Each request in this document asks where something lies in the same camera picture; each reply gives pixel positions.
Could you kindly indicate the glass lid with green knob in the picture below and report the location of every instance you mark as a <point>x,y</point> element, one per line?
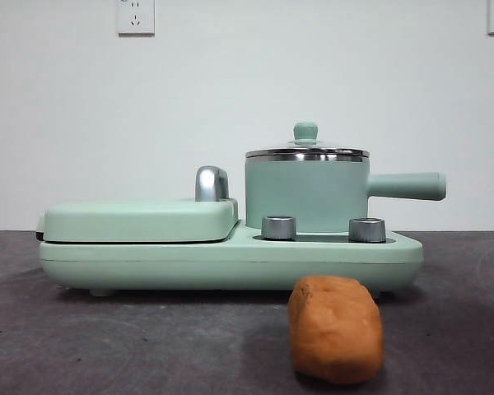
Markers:
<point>306,131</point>

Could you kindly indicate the brown potato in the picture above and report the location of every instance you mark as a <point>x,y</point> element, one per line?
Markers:
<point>335,329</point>

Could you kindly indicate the silver control knob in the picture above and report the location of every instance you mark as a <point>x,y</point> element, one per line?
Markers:
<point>366,230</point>
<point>279,227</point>

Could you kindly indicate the mint green breakfast machine base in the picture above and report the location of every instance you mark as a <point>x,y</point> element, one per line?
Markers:
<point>230,263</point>

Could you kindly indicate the mint green griddle cover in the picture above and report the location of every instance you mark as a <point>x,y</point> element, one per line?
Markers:
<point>136,220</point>

